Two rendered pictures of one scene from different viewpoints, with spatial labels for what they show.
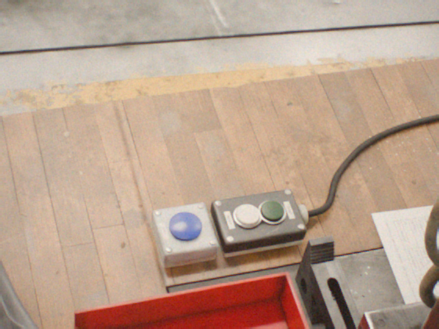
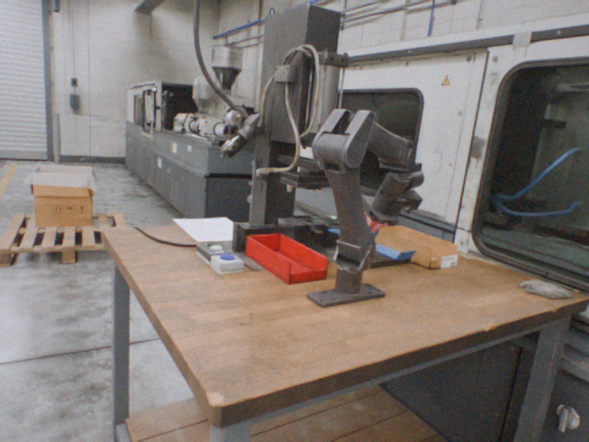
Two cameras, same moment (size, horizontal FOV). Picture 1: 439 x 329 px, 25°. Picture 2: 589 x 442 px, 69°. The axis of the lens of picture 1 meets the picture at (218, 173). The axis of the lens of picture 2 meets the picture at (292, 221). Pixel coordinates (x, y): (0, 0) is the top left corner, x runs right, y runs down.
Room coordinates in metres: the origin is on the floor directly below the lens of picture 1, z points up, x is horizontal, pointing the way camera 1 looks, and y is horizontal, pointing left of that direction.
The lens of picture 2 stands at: (0.68, 1.13, 1.30)
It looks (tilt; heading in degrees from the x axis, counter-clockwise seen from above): 13 degrees down; 261
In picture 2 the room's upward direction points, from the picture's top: 5 degrees clockwise
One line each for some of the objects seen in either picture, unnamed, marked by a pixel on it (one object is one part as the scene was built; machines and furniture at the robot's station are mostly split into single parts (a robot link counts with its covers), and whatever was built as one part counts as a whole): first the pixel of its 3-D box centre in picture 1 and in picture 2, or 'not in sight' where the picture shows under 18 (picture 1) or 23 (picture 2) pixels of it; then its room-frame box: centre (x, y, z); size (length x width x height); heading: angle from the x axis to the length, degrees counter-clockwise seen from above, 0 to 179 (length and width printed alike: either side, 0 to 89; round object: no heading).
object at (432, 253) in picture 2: not in sight; (414, 246); (0.06, -0.18, 0.93); 0.25 x 0.13 x 0.08; 115
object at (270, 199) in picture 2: not in sight; (279, 127); (0.51, -0.49, 1.28); 0.14 x 0.12 x 0.75; 25
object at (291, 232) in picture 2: not in sight; (309, 234); (0.40, -0.25, 0.94); 0.20 x 0.10 x 0.07; 25
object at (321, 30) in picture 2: not in sight; (303, 79); (0.46, -0.36, 1.44); 0.17 x 0.13 x 0.42; 115
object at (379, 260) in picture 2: not in sight; (373, 254); (0.21, -0.14, 0.91); 0.17 x 0.16 x 0.02; 25
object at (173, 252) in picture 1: (183, 240); (226, 268); (0.68, 0.03, 0.90); 0.07 x 0.07 x 0.06; 25
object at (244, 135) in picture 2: not in sight; (246, 132); (0.64, -0.45, 1.25); 0.19 x 0.07 x 0.19; 25
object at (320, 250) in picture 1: (321, 280); (244, 236); (0.63, -0.14, 0.95); 0.06 x 0.03 x 0.09; 25
